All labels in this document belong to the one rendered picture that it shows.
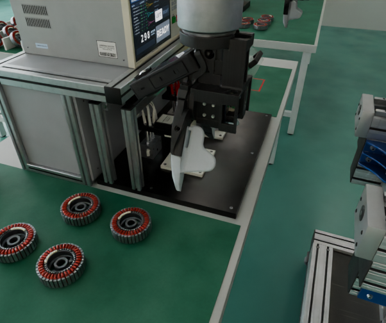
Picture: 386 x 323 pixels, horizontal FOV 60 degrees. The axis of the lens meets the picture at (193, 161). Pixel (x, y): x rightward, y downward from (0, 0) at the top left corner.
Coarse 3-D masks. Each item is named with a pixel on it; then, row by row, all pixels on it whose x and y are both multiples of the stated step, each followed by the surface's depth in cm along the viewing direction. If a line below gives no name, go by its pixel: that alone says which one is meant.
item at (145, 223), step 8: (128, 208) 95; (136, 208) 96; (120, 216) 93; (128, 216) 95; (136, 216) 95; (144, 216) 93; (112, 224) 90; (120, 224) 93; (128, 224) 93; (136, 224) 92; (144, 224) 91; (112, 232) 90; (120, 232) 88; (128, 232) 88; (136, 232) 88; (144, 232) 89; (120, 240) 89; (128, 240) 88; (136, 240) 89
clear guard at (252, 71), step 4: (188, 48) 124; (252, 48) 128; (252, 52) 126; (256, 52) 129; (252, 56) 124; (260, 60) 128; (256, 64) 123; (260, 64) 126; (248, 68) 116; (252, 68) 119; (256, 68) 122; (248, 72) 115; (252, 72) 117
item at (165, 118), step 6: (162, 114) 113; (156, 120) 109; (162, 120) 109; (168, 120) 109; (138, 126) 111; (144, 126) 111; (156, 126) 109; (162, 126) 108; (168, 126) 108; (150, 132) 115; (156, 132) 110; (162, 132) 109; (168, 132) 108; (150, 138) 117
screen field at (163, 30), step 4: (168, 20) 108; (160, 24) 103; (164, 24) 106; (168, 24) 108; (156, 28) 101; (160, 28) 104; (164, 28) 106; (168, 28) 109; (156, 32) 102; (160, 32) 104; (164, 32) 107; (168, 32) 110; (156, 36) 102; (160, 36) 105; (164, 36) 108; (156, 40) 103; (160, 40) 106
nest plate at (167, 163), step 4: (212, 152) 119; (168, 156) 117; (164, 160) 115; (168, 160) 115; (164, 164) 113; (168, 164) 113; (164, 168) 113; (168, 168) 112; (184, 172) 111; (188, 172) 110; (192, 172) 109; (196, 172) 109; (200, 172) 109; (204, 172) 110; (200, 176) 109
